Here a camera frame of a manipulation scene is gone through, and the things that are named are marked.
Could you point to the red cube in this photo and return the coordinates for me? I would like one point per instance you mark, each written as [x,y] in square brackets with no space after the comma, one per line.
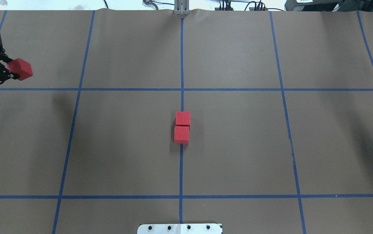
[181,135]
[183,118]
[20,69]

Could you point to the black box with label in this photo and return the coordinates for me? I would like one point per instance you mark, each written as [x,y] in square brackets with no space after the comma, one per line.
[313,5]

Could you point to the aluminium frame post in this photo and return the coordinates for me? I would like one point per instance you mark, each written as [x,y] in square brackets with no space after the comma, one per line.
[181,7]

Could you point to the white pedestal column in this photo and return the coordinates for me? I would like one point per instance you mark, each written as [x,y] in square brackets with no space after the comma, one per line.
[191,228]

